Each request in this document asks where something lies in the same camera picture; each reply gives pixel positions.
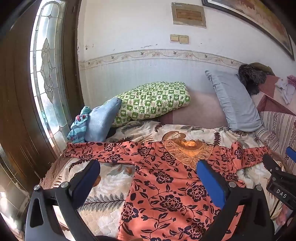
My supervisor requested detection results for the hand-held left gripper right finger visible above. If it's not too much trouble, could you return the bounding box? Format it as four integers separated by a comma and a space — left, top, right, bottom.
196, 159, 275, 241

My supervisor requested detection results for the stained glass window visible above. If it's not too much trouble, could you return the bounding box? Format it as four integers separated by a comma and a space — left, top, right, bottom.
30, 0, 72, 151

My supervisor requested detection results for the wall plaque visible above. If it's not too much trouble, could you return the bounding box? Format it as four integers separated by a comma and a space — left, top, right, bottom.
171, 2, 207, 28

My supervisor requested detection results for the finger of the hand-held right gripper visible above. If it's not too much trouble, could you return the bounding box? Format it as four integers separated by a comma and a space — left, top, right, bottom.
285, 146, 296, 163
262, 153, 285, 174

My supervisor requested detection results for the pink mattress sheet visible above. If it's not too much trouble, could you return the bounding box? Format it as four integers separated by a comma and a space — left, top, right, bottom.
157, 89, 229, 127

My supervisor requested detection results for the grey-blue pillow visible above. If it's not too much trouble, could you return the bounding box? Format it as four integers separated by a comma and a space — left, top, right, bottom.
205, 70, 263, 132

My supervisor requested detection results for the teal striped knit garment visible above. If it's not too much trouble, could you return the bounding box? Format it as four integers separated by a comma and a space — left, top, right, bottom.
67, 106, 92, 143

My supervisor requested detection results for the light blue cloth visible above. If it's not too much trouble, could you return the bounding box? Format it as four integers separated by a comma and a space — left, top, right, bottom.
84, 97, 123, 142

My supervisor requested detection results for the olive cloth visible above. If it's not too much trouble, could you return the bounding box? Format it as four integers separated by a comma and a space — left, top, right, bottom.
248, 62, 275, 76

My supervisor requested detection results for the orange floral blouse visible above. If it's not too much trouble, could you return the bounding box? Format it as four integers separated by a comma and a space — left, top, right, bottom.
63, 140, 271, 241

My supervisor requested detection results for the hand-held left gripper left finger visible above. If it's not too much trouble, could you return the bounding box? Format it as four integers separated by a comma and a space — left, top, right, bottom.
25, 159, 101, 241

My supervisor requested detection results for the wooden door with glass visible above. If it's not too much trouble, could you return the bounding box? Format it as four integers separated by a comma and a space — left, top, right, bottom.
0, 0, 85, 193

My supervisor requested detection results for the person's right hand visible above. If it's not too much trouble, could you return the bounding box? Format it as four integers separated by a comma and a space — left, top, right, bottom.
276, 205, 296, 226

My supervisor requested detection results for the striped floral sheet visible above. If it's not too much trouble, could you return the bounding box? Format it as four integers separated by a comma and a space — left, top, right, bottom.
254, 111, 296, 167

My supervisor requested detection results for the framed picture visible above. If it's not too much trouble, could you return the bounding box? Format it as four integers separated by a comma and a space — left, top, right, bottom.
201, 0, 295, 61

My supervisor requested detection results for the cream leaf-print blanket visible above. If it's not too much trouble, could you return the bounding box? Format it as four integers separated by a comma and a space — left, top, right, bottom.
40, 120, 287, 241

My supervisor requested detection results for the green checkered pillow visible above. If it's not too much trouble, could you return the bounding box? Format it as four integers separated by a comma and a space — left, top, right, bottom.
111, 81, 191, 127

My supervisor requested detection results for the white lilac cloth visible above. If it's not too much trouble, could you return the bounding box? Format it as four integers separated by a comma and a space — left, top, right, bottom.
275, 75, 296, 105

